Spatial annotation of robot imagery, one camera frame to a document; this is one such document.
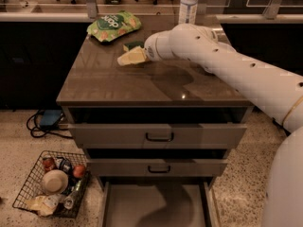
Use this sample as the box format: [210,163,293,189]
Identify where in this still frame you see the black floor cable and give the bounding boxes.
[26,109,74,141]

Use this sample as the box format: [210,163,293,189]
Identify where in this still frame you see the grey drawer cabinet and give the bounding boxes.
[57,16,253,224]

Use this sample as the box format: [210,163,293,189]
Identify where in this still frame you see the beige upturned bowl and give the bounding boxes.
[41,169,68,195]

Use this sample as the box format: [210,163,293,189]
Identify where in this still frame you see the crumpled yellow snack bag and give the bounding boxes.
[25,194,62,217]

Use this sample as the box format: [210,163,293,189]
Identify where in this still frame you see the middle grey drawer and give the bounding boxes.
[87,148,227,177]

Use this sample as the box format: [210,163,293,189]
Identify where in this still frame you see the clear plastic water bottle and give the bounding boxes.
[178,0,198,24]

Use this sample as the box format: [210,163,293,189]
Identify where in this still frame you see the green glass bottle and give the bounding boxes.
[63,180,82,210]

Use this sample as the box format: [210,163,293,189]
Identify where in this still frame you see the top grey drawer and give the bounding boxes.
[69,107,247,149]

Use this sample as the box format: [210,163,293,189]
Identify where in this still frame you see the red soda can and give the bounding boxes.
[43,157,57,172]

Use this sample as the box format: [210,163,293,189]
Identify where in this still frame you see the blue white can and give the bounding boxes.
[55,157,73,174]

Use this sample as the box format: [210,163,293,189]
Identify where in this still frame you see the blue power adapter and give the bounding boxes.
[39,110,62,130]

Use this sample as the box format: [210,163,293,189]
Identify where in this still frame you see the bottom grey drawer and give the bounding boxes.
[98,182,219,227]

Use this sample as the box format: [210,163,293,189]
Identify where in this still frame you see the black wire basket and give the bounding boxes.
[13,150,90,218]

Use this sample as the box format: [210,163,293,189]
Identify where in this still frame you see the grey drawer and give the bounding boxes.
[69,107,247,149]
[98,182,219,227]
[87,148,227,177]

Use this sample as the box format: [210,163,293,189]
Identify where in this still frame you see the green chip bag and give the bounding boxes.
[87,10,141,43]

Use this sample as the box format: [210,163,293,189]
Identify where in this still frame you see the red apple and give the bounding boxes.
[73,165,86,179]

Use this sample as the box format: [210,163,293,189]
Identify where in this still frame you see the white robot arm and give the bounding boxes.
[117,24,303,227]

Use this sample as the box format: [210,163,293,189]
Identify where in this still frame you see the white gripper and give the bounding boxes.
[117,31,174,66]

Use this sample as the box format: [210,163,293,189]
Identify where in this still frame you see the green and yellow sponge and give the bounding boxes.
[123,41,144,52]

